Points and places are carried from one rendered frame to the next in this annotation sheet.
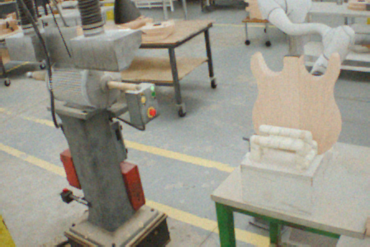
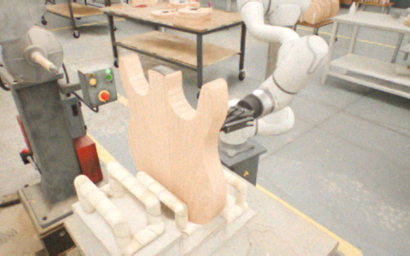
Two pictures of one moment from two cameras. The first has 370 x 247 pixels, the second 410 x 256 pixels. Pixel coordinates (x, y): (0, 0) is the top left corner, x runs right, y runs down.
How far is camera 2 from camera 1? 0.94 m
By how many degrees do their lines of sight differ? 12
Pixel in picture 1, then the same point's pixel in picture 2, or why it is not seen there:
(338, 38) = (294, 54)
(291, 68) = (156, 91)
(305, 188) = not seen: outside the picture
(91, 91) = (10, 60)
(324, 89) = (194, 137)
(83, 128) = (20, 98)
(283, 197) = not seen: outside the picture
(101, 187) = (42, 160)
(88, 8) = not seen: outside the picture
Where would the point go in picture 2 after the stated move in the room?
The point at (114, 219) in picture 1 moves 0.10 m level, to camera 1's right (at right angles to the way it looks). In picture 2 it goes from (57, 191) to (72, 194)
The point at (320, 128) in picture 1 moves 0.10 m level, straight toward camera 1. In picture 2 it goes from (192, 189) to (166, 218)
